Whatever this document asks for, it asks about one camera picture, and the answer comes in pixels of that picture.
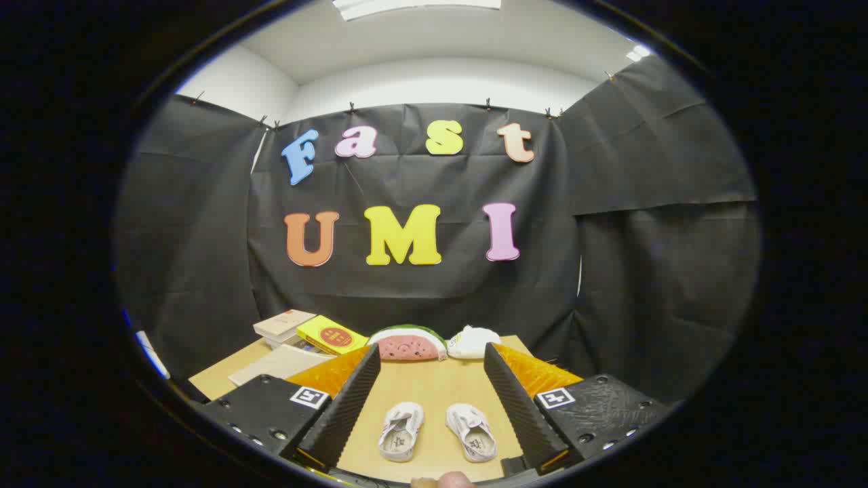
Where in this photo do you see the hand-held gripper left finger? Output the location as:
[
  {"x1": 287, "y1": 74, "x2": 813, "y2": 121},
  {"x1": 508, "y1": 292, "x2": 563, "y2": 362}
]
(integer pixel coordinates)
[{"x1": 197, "y1": 344, "x2": 382, "y2": 473}]

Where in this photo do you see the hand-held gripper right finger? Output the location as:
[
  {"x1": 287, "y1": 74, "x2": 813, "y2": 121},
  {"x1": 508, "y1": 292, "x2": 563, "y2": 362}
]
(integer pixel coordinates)
[{"x1": 484, "y1": 342, "x2": 675, "y2": 476}]

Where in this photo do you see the white canvas shoe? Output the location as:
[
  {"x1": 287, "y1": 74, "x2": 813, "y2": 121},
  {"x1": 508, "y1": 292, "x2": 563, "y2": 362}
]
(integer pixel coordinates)
[
  {"x1": 378, "y1": 401, "x2": 425, "y2": 464},
  {"x1": 446, "y1": 403, "x2": 498, "y2": 464}
]

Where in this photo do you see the cream fabric storage box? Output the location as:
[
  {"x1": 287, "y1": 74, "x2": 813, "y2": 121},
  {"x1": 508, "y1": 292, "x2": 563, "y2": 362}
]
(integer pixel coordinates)
[{"x1": 228, "y1": 344, "x2": 336, "y2": 387}]

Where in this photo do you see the yellow book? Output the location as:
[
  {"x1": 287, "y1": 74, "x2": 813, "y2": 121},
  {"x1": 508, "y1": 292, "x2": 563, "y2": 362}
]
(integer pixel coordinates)
[{"x1": 296, "y1": 315, "x2": 370, "y2": 357}]

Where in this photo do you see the white plush toy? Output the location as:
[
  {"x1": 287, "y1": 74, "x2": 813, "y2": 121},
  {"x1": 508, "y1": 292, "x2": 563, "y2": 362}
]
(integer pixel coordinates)
[{"x1": 448, "y1": 325, "x2": 502, "y2": 360}]

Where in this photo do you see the watermelon slice plush toy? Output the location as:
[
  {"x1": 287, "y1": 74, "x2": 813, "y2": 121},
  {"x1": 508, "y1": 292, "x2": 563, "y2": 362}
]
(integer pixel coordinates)
[{"x1": 368, "y1": 324, "x2": 448, "y2": 362}]

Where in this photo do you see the black backdrop cloth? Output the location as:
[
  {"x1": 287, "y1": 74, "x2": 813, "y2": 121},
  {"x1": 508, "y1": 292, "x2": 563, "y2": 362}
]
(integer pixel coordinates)
[{"x1": 115, "y1": 54, "x2": 760, "y2": 407}]

